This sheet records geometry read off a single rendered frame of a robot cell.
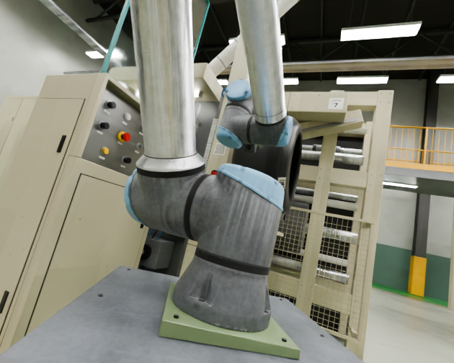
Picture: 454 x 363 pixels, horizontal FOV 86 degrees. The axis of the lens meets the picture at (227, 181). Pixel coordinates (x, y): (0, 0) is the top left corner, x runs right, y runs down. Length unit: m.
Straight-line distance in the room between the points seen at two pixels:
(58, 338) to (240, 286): 0.25
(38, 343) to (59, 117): 1.02
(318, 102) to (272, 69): 1.22
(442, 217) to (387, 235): 1.82
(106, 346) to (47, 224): 0.80
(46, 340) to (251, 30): 0.60
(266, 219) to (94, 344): 0.30
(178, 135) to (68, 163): 0.70
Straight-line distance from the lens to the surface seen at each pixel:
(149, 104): 0.50
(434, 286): 11.19
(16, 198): 1.32
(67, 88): 1.35
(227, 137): 0.76
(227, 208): 0.44
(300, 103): 1.83
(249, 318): 0.45
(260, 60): 0.61
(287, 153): 1.22
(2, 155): 5.22
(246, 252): 0.44
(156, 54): 0.49
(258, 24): 0.58
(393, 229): 10.88
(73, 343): 0.38
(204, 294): 0.45
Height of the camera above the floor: 0.77
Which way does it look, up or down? 10 degrees up
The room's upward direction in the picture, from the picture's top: 13 degrees clockwise
